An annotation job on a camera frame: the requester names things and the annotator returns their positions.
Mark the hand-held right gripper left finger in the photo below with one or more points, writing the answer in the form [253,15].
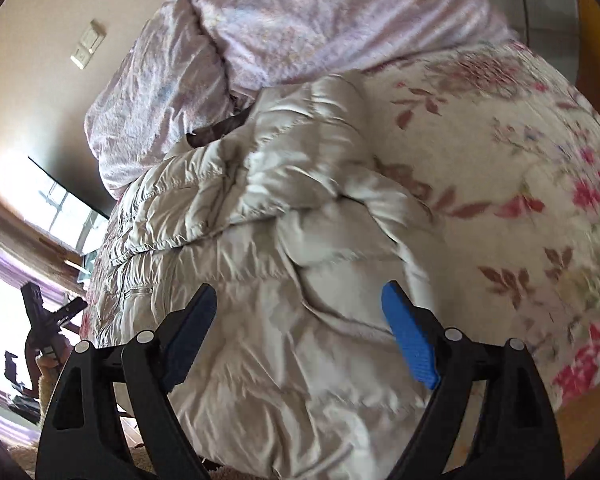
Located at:
[190,332]

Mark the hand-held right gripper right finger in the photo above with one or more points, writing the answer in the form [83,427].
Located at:
[410,332]

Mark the white puffer jacket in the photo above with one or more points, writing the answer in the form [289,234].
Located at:
[280,240]

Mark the floral bed blanket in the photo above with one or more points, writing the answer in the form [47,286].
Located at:
[505,160]

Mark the crinkled lilac pillow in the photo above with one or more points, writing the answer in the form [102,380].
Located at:
[155,100]

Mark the pale pink patterned pillow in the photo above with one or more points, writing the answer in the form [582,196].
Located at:
[340,15]

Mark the white door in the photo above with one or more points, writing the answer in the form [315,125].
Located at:
[545,5]

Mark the white wall switch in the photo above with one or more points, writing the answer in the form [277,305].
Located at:
[94,35]
[81,57]

